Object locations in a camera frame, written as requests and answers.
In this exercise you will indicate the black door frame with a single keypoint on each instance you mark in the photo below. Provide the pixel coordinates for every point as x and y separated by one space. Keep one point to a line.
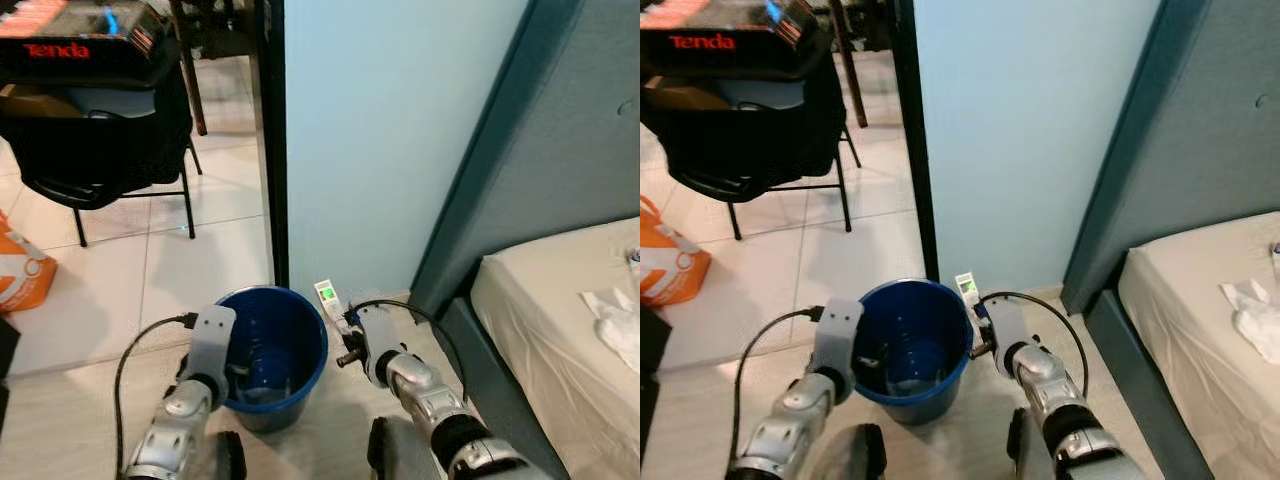
915 150
268 150

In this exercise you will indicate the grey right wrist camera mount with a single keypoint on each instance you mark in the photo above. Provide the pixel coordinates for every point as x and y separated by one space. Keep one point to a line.
1005 330
375 335

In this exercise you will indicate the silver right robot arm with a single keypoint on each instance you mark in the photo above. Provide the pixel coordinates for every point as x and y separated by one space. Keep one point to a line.
440 410
1070 410

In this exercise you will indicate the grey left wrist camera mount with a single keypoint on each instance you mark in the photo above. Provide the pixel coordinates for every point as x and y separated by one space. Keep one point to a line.
210 340
838 335

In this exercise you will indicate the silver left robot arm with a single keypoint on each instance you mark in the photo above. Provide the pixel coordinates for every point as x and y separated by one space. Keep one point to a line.
170 430
790 430

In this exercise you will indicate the black wardrobe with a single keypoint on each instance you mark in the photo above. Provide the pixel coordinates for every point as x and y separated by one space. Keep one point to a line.
8 370
655 360

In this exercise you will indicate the black folding chair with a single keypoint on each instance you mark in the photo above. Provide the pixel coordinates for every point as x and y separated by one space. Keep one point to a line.
740 140
100 150

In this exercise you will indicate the white green printed tube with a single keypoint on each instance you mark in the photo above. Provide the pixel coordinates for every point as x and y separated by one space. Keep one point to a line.
966 288
327 295

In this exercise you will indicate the clear plastic wrapper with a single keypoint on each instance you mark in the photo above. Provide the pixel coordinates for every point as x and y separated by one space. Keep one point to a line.
270 372
910 372

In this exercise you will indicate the white tissue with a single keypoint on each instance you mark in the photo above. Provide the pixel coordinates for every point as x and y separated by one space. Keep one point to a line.
615 320
1255 320

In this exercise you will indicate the black red Tenda box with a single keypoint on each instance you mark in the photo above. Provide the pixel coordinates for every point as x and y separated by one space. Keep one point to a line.
720 30
70 30

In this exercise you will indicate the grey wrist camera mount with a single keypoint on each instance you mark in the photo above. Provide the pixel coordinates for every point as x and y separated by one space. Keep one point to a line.
375 335
838 335
210 340
1005 330

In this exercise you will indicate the beige bed mattress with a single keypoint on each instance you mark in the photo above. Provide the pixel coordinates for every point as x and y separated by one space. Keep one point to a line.
540 320
1200 400

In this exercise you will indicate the teal upholstered headboard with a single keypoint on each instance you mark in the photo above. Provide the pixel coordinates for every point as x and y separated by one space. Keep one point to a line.
560 130
1200 130

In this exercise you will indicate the brown cardboard box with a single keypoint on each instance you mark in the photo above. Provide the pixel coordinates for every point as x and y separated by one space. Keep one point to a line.
35 100
685 93

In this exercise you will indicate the blue plastic bucket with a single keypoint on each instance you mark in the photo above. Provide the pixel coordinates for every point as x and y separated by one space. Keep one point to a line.
945 330
300 340

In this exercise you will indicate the orange white shopping bag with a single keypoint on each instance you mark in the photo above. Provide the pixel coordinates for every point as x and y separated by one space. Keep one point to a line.
20 275
670 265

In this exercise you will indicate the silver right robot leg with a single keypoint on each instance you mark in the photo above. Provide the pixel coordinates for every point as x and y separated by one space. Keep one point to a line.
385 450
1022 450

